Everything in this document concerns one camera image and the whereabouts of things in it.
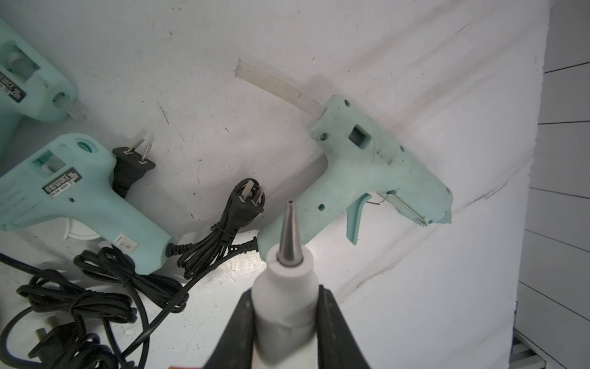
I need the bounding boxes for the black power cable bundle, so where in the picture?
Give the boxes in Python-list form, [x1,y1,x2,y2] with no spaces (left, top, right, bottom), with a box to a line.
[0,137,266,369]

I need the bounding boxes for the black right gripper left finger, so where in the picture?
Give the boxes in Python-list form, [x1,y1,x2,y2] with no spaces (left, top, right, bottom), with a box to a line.
[204,289,255,369]

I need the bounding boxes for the white glue gun orange trigger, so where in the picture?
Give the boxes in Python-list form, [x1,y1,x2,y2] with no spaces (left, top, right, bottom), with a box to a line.
[251,200,319,368]

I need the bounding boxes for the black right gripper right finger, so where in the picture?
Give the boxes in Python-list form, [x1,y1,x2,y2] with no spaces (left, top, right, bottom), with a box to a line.
[316,284,370,369]

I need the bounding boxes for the small mint glue gun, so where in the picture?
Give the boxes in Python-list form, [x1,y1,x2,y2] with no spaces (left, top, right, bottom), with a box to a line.
[1,134,173,275]

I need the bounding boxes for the mint glue gun with stick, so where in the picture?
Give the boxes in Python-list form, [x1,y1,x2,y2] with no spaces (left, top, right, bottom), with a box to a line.
[235,61,453,244]

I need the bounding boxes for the mint green glue gun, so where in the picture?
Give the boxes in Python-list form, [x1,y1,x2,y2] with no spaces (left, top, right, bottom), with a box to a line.
[1,21,87,152]

